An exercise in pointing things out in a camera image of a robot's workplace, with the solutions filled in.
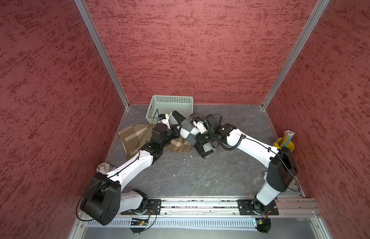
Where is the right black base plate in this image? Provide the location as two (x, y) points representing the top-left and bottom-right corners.
(237, 199), (279, 217)

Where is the brown beige plaid scarf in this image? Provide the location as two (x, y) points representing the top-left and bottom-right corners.
(119, 123), (193, 160)

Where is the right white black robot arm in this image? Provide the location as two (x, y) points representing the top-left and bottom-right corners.
(193, 120), (297, 215)

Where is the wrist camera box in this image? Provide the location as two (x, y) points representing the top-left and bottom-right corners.
(158, 114), (169, 124)
(205, 114), (223, 126)

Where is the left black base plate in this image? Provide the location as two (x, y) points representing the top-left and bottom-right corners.
(119, 199), (162, 216)

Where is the light green plastic basket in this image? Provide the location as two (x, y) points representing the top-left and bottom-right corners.
(146, 95), (194, 124)

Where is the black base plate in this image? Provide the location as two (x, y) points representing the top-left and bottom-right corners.
(119, 199), (162, 216)
(237, 199), (279, 217)

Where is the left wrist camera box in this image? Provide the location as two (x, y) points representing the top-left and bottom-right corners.
(158, 114), (169, 124)

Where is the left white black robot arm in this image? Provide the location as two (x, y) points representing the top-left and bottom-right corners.
(77, 123), (182, 226)

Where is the bundle of coloured pencils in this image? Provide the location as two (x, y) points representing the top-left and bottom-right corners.
(279, 130), (295, 147)

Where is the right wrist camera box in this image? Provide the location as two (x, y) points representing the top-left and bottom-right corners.
(205, 114), (223, 126)

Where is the rolled beige patterned cloth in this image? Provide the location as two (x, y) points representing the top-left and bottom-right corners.
(96, 162), (117, 175)

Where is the aluminium front rail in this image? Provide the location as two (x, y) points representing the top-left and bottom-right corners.
(67, 196), (333, 239)

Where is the yellow pencil cup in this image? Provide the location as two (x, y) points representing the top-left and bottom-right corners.
(273, 137), (295, 151)

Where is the black white checkered scarf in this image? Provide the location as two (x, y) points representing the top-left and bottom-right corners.
(169, 111), (214, 159)

